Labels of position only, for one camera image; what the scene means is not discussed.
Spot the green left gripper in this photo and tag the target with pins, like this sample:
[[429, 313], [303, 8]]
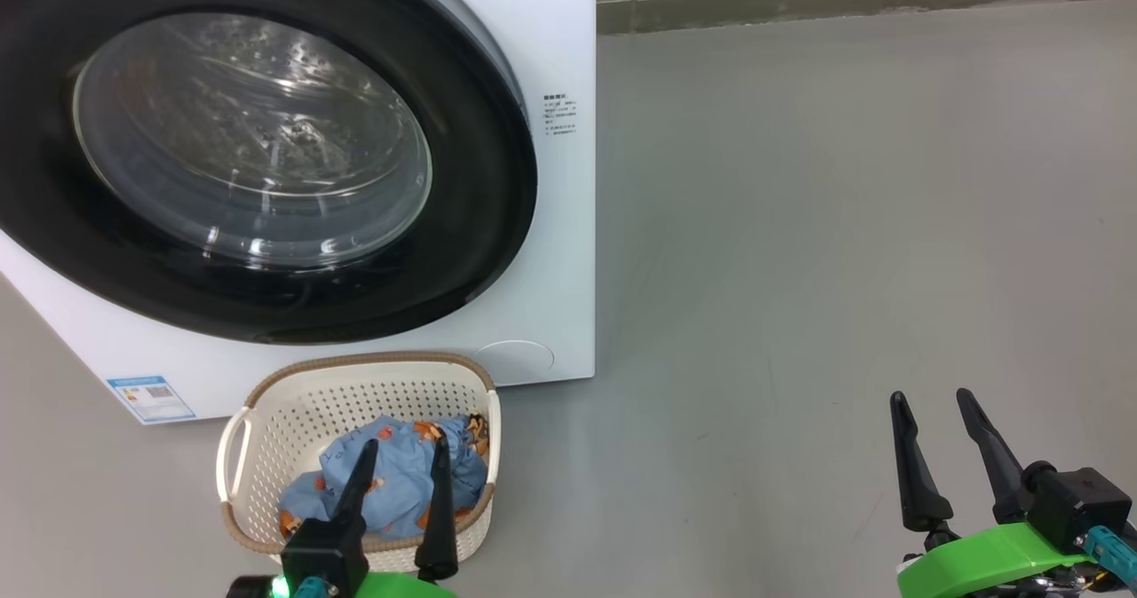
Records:
[[391, 587]]

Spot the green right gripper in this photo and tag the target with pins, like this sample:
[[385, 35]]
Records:
[[968, 562]]

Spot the blue orange-print garment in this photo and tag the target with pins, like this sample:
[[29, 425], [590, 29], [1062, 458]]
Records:
[[400, 474]]

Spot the black round glass washer door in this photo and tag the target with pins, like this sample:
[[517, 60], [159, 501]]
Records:
[[266, 136]]

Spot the cream perforated laundry basket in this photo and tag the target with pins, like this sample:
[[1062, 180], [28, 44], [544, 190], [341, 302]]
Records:
[[284, 420]]

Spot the white front-load washing machine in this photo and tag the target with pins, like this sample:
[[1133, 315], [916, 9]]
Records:
[[551, 251]]

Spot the round white filter cover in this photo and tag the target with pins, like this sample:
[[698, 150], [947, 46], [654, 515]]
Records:
[[513, 362]]

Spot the blue energy label sticker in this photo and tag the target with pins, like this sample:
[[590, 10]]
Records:
[[151, 398]]

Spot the printed text notice label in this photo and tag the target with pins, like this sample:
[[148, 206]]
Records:
[[560, 115]]

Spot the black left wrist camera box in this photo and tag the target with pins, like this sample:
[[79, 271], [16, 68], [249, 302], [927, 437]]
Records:
[[324, 558]]

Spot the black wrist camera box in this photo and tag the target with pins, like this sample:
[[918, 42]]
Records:
[[1079, 500], [324, 558]]

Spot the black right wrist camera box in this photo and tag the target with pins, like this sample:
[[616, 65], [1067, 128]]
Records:
[[1079, 500]]

